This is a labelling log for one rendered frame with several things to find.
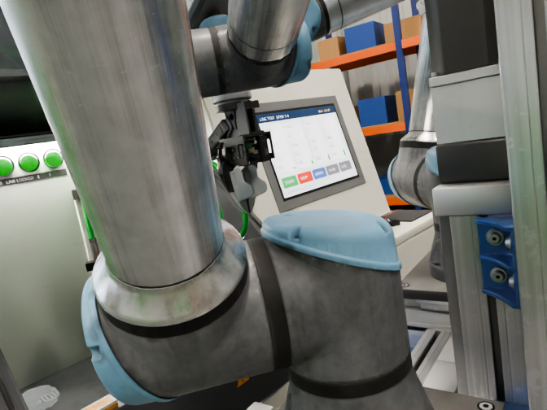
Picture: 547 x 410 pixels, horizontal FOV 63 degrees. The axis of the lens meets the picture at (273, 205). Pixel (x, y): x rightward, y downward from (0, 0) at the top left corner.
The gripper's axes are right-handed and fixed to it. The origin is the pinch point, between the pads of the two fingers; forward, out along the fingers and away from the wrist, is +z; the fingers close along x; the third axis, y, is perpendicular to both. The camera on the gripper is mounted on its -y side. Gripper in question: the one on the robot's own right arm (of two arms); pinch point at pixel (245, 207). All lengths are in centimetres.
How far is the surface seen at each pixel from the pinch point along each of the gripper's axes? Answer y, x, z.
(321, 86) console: -37, 77, -27
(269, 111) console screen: -35, 46, -20
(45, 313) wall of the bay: -57, -25, 22
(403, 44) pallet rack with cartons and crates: -215, 476, -93
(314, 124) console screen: -34, 66, -14
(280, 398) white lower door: -3.2, 2.5, 44.6
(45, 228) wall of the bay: -57, -20, 1
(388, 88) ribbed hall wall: -312, 595, -52
